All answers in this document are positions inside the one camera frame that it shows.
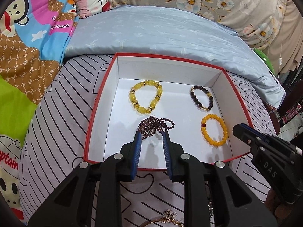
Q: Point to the red cardboard box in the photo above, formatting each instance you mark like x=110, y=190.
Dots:
x=180, y=94

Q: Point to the grey striped bed sheet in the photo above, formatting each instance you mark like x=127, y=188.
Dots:
x=66, y=113

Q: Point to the beige curtain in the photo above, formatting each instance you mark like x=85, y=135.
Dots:
x=293, y=28

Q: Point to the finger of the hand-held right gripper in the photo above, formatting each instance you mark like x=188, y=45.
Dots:
x=258, y=132
x=241, y=132

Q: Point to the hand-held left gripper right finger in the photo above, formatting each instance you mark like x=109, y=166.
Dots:
x=169, y=156

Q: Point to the light blue quilt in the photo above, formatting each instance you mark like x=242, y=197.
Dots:
x=153, y=33

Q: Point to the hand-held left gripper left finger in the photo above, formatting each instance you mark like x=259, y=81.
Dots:
x=137, y=156

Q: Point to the green plastic object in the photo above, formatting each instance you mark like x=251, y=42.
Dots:
x=267, y=61

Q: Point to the cartoon monkey blanket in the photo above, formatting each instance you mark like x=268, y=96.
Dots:
x=35, y=28

